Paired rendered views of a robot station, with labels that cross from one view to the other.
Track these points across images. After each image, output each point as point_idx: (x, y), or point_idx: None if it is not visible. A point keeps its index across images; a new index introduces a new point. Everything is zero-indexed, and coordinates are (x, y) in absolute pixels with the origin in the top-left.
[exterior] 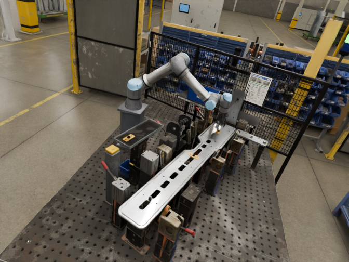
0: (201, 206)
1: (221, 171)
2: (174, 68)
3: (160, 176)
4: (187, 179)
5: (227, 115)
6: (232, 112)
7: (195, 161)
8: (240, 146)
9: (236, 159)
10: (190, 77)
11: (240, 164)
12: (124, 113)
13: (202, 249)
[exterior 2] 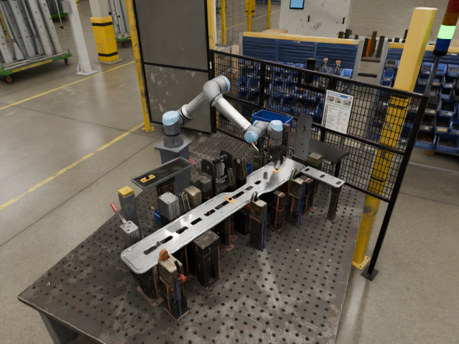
0: (241, 261)
1: (262, 218)
2: (205, 95)
3: (180, 221)
4: (211, 225)
5: (283, 148)
6: (300, 145)
7: (229, 206)
8: (299, 188)
9: (305, 206)
10: (223, 104)
11: (314, 213)
12: (162, 152)
13: (224, 308)
